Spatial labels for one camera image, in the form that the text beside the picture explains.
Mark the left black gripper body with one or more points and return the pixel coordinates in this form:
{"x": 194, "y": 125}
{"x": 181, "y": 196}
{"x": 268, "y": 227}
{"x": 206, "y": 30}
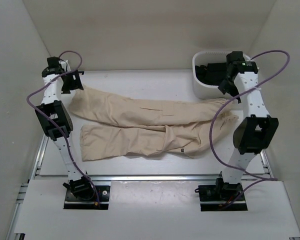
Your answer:
{"x": 69, "y": 84}

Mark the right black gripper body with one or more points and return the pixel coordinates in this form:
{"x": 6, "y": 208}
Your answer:
{"x": 227, "y": 84}

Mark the beige trousers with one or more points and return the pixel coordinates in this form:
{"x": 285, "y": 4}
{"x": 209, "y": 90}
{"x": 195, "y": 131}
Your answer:
{"x": 120, "y": 126}

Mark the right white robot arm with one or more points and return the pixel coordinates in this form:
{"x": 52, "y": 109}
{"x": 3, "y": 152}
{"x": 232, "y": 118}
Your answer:
{"x": 257, "y": 128}

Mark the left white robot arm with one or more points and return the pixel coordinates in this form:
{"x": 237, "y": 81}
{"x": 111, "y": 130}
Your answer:
{"x": 58, "y": 127}

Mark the black clothes in basket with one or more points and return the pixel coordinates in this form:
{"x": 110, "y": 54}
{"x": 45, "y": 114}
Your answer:
{"x": 211, "y": 74}

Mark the white plastic basket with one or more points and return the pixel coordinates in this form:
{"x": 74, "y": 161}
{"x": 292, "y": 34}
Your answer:
{"x": 204, "y": 57}

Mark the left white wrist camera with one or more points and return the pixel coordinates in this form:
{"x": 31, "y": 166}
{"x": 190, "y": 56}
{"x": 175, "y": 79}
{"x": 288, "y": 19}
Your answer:
{"x": 65, "y": 65}

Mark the aluminium left rail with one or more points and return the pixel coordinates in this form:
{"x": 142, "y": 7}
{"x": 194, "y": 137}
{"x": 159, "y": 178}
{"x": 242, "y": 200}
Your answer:
{"x": 38, "y": 158}

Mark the aluminium rail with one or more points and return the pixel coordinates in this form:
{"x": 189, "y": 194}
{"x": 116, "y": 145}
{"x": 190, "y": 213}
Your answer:
{"x": 265, "y": 162}
{"x": 169, "y": 177}
{"x": 38, "y": 158}

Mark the aluminium right rail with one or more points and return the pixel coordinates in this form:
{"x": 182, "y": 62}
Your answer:
{"x": 265, "y": 162}

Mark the aluminium front rail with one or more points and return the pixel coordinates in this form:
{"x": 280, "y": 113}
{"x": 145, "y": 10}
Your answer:
{"x": 169, "y": 177}

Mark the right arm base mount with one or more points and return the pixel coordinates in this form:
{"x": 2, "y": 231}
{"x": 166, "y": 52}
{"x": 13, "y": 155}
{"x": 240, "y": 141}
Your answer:
{"x": 215, "y": 200}

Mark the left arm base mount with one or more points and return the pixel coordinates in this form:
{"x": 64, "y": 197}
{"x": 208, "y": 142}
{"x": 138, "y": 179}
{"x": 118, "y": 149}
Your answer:
{"x": 86, "y": 199}

